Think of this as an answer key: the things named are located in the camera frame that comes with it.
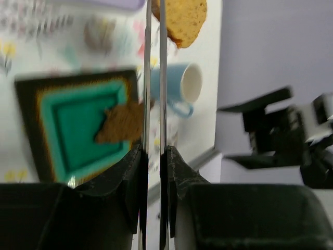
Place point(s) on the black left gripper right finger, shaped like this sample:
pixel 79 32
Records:
pixel 198 214

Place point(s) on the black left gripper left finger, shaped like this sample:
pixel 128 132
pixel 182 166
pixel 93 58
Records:
pixel 100 214

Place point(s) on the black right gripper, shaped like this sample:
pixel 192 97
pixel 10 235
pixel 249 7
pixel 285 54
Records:
pixel 293 136

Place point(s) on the brown chocolate croissant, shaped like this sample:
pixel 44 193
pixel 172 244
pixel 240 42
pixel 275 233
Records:
pixel 122 123

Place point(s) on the sliced bread loaf near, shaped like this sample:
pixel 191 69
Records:
pixel 184 19

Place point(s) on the blue and white mug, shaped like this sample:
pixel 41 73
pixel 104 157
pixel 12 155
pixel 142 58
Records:
pixel 184 84

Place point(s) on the green square ceramic plate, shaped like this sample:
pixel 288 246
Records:
pixel 62 116

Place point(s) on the animal print placemat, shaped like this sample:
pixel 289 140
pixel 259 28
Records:
pixel 42 38

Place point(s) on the lavender serving tray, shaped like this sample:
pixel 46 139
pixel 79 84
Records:
pixel 128 5

